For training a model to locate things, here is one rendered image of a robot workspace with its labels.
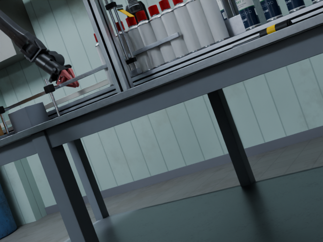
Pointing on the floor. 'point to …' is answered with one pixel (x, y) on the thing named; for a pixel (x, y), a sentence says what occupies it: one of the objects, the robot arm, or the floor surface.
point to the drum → (6, 217)
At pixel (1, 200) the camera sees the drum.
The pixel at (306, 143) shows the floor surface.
